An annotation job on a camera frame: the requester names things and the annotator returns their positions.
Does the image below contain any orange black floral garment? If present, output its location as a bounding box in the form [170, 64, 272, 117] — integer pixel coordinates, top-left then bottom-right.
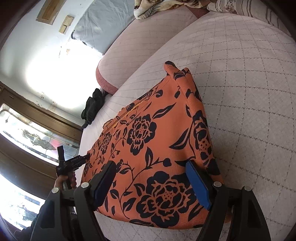
[82, 61, 222, 230]

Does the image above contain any person's left forearm dark sleeve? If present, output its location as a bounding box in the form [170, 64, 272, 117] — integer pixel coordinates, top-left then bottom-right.
[14, 199, 49, 241]

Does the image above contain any black clothes pile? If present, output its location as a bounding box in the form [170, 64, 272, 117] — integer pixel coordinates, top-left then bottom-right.
[81, 88, 108, 129]

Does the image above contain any person's left hand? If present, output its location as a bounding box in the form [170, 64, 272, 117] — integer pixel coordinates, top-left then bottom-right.
[54, 172, 77, 190]

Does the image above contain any brown wooden glass door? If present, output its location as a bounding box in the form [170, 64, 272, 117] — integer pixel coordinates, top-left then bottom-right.
[1, 84, 82, 231]

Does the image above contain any light blue quilted pillow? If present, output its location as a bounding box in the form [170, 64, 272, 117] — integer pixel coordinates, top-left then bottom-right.
[71, 0, 135, 54]

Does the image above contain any pink quilted bed mattress cover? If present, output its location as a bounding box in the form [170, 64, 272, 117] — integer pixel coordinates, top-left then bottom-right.
[79, 13, 295, 240]

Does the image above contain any brown cream floral blanket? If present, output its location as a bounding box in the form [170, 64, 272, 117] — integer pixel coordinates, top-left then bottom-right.
[133, 0, 216, 20]

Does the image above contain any striped floral pillow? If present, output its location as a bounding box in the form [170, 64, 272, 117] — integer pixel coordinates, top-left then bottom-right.
[207, 0, 291, 36]

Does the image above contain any beige wall switch plate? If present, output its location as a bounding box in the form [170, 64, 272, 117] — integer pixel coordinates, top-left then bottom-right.
[59, 15, 74, 35]

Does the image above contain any wooden wall frame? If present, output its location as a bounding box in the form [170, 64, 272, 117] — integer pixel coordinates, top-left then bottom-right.
[36, 0, 66, 25]

